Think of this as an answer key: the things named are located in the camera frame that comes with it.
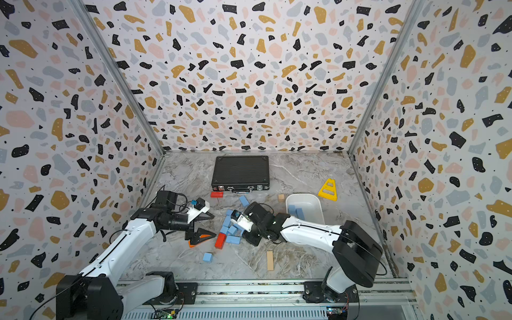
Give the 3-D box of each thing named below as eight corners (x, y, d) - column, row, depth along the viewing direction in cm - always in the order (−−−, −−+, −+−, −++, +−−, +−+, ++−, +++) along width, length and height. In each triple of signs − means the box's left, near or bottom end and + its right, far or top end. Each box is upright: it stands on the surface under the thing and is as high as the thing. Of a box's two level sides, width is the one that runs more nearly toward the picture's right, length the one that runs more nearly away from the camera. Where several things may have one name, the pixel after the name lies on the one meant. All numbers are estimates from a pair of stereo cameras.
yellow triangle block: (317, 196, 105) (318, 193, 103) (321, 178, 113) (322, 176, 111) (336, 202, 103) (337, 199, 101) (339, 184, 110) (340, 181, 109)
